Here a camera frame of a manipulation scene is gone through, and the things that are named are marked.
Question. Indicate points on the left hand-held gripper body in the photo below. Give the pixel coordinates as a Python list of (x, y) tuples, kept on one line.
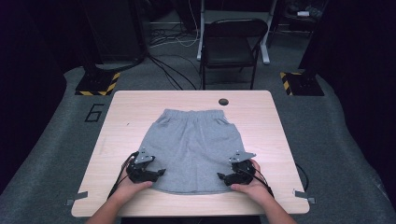
[(140, 169)]

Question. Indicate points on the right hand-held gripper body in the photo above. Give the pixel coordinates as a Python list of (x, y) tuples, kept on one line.
[(243, 172)]

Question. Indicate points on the gray shorts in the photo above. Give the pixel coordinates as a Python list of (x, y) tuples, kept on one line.
[(193, 146)]

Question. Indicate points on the person's right hand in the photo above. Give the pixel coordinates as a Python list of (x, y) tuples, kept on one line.
[(257, 189)]

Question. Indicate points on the person's left hand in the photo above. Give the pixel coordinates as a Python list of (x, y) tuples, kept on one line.
[(130, 189)]

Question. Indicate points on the gray tape strip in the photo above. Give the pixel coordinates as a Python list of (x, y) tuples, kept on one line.
[(303, 195), (77, 197)]

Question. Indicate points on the striped black stand base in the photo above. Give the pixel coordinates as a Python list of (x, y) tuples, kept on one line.
[(95, 84), (303, 84)]

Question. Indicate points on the black folding chair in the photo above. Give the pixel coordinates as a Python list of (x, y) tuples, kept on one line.
[(229, 49)]

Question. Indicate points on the small white box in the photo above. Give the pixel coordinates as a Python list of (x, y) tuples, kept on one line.
[(303, 13)]

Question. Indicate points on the white desk frame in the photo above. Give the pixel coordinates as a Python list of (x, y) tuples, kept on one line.
[(265, 46)]

